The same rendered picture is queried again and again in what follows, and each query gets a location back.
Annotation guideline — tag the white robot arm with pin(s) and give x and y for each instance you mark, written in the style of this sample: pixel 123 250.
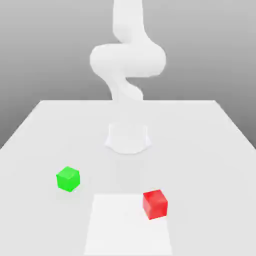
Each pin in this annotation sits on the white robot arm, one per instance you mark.
pixel 128 60

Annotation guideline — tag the small red cube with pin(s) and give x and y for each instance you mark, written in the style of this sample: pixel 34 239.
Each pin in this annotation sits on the small red cube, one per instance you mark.
pixel 155 205

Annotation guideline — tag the small green cube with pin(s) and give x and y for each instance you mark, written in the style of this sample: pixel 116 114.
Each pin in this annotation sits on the small green cube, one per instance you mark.
pixel 68 179

